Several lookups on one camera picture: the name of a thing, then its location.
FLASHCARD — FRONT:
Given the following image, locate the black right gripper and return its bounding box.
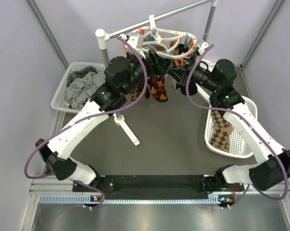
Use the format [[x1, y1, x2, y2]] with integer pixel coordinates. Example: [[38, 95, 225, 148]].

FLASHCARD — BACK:
[[167, 54, 219, 93]]

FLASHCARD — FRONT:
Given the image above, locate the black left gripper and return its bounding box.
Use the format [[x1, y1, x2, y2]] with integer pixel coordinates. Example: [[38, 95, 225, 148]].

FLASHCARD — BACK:
[[121, 49, 173, 96]]

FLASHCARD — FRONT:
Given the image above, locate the white oval peg hanger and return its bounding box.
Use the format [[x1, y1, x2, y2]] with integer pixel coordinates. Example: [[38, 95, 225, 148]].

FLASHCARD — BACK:
[[132, 14, 197, 60]]

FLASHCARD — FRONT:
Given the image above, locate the tan brown argyle sock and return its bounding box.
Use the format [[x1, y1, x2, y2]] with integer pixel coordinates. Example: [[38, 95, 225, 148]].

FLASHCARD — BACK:
[[209, 111, 234, 153]]

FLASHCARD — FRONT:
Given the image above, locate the red black argyle sock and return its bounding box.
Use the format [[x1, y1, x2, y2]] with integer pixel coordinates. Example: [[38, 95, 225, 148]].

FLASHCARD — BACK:
[[148, 77, 168, 103], [141, 81, 150, 99]]

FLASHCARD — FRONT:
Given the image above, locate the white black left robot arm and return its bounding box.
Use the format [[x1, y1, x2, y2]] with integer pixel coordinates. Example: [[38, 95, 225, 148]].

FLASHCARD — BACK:
[[35, 50, 172, 191]]

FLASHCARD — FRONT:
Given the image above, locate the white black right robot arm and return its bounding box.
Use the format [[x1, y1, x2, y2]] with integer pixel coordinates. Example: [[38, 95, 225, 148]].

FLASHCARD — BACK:
[[168, 58, 290, 192]]

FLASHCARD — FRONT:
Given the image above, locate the white drying rack stand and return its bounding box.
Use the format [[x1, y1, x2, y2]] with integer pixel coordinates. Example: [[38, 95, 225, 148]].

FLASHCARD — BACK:
[[95, 0, 219, 146]]

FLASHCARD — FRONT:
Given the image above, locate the grey clothes pile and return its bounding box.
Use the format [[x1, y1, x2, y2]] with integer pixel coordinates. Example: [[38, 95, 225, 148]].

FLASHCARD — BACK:
[[64, 65, 105, 110]]

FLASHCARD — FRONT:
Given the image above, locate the white laundry basket right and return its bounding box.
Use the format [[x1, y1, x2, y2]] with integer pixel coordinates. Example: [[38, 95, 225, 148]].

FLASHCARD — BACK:
[[204, 110, 252, 159]]

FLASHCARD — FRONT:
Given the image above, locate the white laundry basket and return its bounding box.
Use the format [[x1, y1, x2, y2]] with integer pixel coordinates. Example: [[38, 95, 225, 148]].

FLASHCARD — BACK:
[[204, 110, 252, 159], [51, 62, 105, 114]]

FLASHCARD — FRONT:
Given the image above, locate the white laundry basket left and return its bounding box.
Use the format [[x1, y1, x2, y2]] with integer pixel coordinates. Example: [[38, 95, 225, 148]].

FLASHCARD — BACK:
[[51, 62, 105, 114]]

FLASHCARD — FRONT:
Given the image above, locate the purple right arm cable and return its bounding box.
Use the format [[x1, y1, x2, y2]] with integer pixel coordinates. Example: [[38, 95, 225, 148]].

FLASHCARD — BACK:
[[185, 43, 290, 210]]

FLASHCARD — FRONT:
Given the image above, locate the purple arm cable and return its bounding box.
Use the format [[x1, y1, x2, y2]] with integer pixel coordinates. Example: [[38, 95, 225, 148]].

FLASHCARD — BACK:
[[24, 36, 149, 179], [185, 43, 290, 210]]

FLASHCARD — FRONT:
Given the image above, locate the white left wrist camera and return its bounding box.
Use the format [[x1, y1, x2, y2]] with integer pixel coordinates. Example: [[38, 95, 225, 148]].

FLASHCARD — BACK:
[[119, 32, 145, 58]]

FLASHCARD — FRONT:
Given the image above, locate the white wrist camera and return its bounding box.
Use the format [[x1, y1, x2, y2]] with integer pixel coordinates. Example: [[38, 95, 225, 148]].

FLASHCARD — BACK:
[[195, 42, 209, 56], [119, 32, 145, 58]]

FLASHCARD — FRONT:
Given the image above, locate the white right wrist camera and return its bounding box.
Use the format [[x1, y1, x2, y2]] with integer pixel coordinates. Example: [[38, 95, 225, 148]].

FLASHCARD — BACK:
[[195, 42, 209, 56]]

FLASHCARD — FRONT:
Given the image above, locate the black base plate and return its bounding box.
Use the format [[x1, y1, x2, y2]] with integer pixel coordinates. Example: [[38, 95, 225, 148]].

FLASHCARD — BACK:
[[72, 174, 223, 200]]

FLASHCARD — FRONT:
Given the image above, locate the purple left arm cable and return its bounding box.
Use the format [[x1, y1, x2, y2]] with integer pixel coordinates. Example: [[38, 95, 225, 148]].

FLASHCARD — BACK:
[[24, 36, 149, 179]]

